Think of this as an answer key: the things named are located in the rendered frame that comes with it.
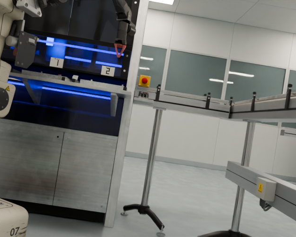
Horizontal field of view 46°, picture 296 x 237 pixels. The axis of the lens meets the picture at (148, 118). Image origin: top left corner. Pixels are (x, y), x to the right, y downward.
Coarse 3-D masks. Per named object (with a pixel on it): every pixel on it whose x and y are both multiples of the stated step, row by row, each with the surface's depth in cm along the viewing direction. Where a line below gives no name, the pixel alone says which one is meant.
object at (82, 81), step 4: (80, 80) 206; (84, 80) 206; (88, 80) 206; (88, 84) 206; (92, 84) 207; (96, 84) 207; (100, 84) 207; (104, 84) 207; (108, 84) 207; (112, 84) 207; (116, 88) 207; (120, 88) 208
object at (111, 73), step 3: (102, 66) 233; (105, 66) 233; (102, 69) 233; (105, 69) 233; (108, 69) 233; (111, 69) 233; (114, 69) 233; (102, 72) 233; (105, 72) 233; (108, 72) 233; (111, 72) 233; (108, 75) 233; (111, 75) 233
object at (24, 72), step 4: (24, 72) 205; (28, 72) 205; (32, 72) 205; (36, 72) 205; (40, 76) 205; (44, 76) 206; (48, 76) 206; (52, 76) 206; (56, 76) 206; (60, 76) 206
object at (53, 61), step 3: (51, 57) 231; (51, 60) 231; (54, 60) 231; (57, 60) 231; (60, 60) 232; (51, 63) 231; (54, 63) 231; (60, 63) 232; (54, 66) 231; (57, 66) 231; (60, 66) 232
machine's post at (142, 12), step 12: (144, 0) 234; (144, 12) 234; (144, 24) 234; (132, 48) 234; (132, 60) 234; (132, 72) 234; (132, 84) 234; (132, 96) 234; (120, 132) 233; (120, 144) 233; (120, 156) 233; (120, 168) 233; (108, 204) 233; (108, 216) 233
